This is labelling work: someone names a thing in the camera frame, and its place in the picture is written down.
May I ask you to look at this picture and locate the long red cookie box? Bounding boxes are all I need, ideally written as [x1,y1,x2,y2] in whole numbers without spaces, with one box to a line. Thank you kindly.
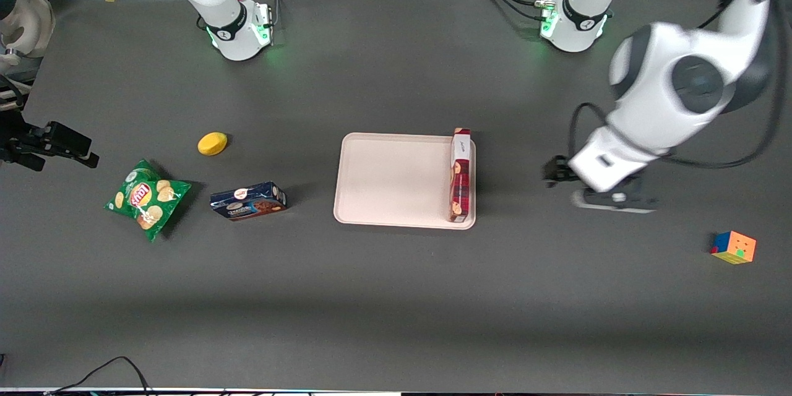
[449,127,473,224]

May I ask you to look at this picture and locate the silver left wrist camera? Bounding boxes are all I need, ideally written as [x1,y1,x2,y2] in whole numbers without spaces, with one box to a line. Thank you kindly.
[572,177,658,215]

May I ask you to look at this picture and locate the yellow lemon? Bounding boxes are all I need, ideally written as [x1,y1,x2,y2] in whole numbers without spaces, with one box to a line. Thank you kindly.
[197,132,228,157]

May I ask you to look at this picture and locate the thin black cable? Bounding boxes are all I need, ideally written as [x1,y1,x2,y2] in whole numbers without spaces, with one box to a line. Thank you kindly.
[42,356,153,396]

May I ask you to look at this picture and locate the pale pink plastic tray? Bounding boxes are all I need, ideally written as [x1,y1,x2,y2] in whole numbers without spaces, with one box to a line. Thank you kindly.
[333,132,478,231]

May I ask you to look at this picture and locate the dark blue cookie box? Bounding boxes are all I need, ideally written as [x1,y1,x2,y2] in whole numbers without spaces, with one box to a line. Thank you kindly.
[209,181,288,222]

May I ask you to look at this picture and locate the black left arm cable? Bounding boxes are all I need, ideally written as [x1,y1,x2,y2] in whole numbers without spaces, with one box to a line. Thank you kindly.
[567,0,791,170]

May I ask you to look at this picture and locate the colourful puzzle cube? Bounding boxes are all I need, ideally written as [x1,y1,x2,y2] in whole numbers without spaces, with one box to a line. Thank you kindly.
[711,230,757,265]

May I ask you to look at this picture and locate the green chips bag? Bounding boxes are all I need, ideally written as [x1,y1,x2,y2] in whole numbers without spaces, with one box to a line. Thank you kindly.
[104,159,192,243]

